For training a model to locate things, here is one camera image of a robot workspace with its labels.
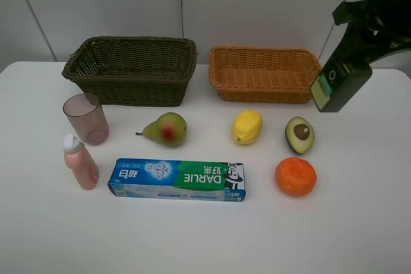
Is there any orange wicker basket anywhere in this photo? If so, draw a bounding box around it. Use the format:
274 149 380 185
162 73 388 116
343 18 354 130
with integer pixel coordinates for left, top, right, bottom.
209 46 322 104

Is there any yellow lemon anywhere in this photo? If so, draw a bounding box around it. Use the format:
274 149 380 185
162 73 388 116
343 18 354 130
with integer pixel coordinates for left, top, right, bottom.
231 110 263 145

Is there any pink bottle white cap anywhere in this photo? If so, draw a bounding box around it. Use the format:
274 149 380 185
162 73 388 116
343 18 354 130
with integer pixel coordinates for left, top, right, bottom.
63 133 99 190

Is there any blue Darlie toothpaste box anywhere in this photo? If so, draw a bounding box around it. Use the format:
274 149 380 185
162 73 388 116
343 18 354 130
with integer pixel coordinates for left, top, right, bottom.
107 158 246 202

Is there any black rectangular bottle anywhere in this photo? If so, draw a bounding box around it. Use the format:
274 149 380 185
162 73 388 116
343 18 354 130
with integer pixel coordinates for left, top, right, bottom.
310 26 373 114

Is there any green red pear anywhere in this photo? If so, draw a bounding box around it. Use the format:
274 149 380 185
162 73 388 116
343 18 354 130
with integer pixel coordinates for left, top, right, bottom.
136 112 187 147

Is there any dark brown wicker basket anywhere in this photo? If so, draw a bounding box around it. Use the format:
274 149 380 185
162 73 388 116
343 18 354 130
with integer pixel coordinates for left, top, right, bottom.
62 36 197 107

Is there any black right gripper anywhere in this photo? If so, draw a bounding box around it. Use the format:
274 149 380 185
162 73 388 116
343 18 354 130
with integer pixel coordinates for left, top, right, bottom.
331 0 410 62

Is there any translucent pink plastic cup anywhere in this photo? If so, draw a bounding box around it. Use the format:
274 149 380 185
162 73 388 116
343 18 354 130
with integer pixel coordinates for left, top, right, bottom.
62 93 109 145

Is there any orange mandarin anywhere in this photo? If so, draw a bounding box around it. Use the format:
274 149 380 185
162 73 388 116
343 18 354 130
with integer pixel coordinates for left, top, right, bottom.
274 157 317 197

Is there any halved avocado with pit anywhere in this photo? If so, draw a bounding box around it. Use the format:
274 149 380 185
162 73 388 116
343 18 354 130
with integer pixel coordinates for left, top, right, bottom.
284 116 315 155

